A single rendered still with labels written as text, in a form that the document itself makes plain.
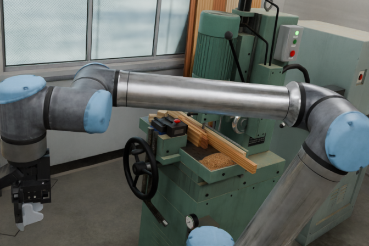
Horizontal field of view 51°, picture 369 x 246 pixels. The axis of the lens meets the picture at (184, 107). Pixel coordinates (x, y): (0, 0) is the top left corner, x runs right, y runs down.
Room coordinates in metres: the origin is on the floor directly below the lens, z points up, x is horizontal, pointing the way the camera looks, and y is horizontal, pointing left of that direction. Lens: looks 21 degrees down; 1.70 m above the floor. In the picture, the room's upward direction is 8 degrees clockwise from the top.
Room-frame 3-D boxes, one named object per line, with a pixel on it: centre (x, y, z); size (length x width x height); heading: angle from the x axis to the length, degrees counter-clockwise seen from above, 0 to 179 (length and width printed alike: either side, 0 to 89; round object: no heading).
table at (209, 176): (1.67, 0.00, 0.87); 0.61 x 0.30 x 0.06; 38
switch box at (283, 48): (1.81, -0.44, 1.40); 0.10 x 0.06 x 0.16; 128
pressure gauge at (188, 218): (1.38, -0.10, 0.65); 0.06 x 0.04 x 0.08; 38
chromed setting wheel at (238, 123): (1.70, -0.28, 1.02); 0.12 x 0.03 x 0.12; 128
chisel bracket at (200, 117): (1.73, -0.12, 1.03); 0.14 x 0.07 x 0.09; 128
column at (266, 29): (1.90, -0.33, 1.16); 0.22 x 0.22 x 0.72; 38
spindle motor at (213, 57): (1.72, -0.10, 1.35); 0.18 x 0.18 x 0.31
